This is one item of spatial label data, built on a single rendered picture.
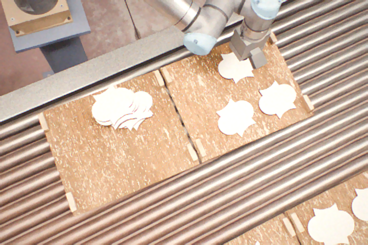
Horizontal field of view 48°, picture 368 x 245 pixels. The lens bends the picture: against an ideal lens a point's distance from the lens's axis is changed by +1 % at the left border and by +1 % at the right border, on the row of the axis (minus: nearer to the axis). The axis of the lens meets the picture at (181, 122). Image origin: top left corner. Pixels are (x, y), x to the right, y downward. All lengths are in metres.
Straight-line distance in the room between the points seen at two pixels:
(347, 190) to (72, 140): 0.88
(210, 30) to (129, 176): 0.53
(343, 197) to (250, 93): 0.44
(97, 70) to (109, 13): 1.20
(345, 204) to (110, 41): 1.64
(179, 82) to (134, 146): 0.26
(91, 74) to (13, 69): 1.17
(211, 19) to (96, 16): 1.62
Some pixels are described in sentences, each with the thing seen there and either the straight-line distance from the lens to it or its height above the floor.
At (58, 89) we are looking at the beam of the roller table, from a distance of 1.42.
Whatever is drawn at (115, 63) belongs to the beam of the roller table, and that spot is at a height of 0.92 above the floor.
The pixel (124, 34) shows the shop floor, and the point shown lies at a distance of 2.51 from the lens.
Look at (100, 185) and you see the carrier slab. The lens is 1.29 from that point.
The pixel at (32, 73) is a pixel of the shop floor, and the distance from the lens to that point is 2.50.
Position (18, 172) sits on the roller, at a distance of 1.37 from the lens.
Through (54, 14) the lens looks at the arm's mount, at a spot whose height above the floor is 0.94.
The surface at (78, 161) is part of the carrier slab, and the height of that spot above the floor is 0.94.
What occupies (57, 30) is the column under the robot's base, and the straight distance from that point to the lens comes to 1.56.
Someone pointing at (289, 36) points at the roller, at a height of 0.92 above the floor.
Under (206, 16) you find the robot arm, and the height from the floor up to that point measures 1.33.
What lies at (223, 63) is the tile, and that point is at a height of 0.95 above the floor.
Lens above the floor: 2.20
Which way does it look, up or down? 73 degrees down
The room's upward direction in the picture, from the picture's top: 12 degrees clockwise
